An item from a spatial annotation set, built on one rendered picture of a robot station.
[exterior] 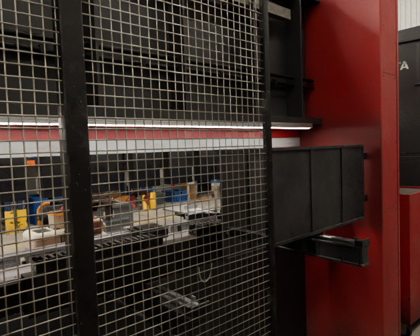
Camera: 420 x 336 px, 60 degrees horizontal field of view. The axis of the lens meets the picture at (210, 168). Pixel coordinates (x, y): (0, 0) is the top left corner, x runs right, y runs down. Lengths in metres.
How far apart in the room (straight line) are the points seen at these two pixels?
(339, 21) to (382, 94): 0.54
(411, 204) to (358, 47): 1.08
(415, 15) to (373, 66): 6.51
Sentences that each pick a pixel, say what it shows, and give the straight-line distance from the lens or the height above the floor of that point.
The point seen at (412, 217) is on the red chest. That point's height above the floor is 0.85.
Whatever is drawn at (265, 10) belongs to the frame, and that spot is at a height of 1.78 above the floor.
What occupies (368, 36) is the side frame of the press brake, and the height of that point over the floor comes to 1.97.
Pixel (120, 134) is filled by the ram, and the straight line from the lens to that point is 1.69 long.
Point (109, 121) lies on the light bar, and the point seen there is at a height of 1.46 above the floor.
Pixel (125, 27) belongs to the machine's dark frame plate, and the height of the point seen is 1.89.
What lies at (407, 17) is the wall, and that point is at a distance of 8.93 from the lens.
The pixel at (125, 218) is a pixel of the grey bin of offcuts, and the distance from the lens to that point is 4.67.
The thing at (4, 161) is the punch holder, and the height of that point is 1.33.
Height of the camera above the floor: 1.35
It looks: 3 degrees down
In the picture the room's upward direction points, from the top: 2 degrees counter-clockwise
